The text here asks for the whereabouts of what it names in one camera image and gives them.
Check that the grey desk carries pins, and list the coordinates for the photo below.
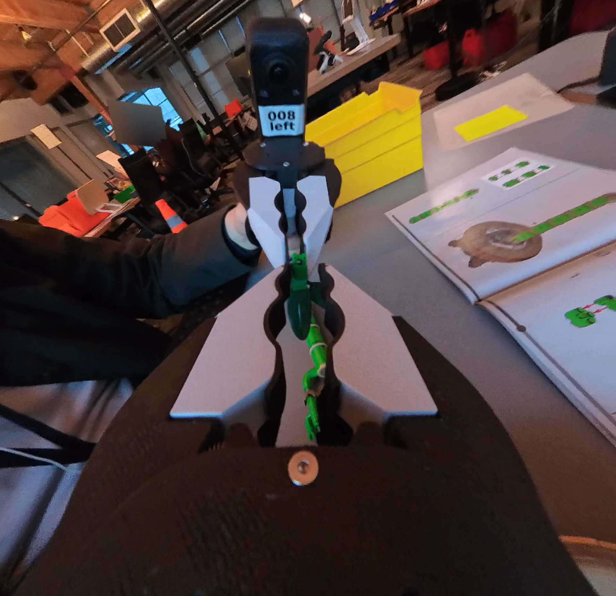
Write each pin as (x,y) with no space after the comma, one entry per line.
(356,59)
(433,326)

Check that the silver air duct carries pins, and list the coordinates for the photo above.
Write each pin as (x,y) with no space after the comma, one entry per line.
(159,16)

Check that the black floor lamp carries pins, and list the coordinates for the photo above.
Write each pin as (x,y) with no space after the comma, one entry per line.
(178,62)
(457,76)

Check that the person's left hand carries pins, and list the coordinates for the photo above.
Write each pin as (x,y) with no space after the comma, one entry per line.
(239,228)

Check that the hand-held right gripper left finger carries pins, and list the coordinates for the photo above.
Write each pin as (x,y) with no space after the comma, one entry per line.
(226,365)

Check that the dark green leaf piece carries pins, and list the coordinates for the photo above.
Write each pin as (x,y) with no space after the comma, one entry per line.
(299,312)

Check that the white vent grille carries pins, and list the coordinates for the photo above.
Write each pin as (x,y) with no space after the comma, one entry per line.
(120,28)

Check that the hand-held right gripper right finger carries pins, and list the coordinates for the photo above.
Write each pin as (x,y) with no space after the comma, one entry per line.
(380,365)

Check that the black power adapter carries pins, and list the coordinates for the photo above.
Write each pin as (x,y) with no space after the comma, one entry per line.
(607,64)

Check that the person's beige pants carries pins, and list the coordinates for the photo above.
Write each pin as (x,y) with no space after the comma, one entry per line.
(48,499)

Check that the open instruction booklet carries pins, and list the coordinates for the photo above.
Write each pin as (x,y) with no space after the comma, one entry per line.
(529,278)

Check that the person's left forearm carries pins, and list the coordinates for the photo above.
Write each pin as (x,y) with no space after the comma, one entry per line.
(96,278)

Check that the orange safety vest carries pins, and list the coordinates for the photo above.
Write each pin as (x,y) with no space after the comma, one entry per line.
(72,216)

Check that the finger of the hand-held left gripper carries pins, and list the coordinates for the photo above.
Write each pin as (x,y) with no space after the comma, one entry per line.
(318,211)
(263,211)

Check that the short green brick bamboo stalk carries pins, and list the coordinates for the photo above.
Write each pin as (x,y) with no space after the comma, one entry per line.
(316,346)

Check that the yellow plastic bin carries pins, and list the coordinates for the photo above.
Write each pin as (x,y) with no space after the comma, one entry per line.
(375,139)

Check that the red container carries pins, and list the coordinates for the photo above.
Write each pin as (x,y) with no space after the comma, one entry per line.
(491,40)
(437,56)

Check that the yellow paper sheet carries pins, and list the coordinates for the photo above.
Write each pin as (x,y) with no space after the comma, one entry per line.
(491,123)

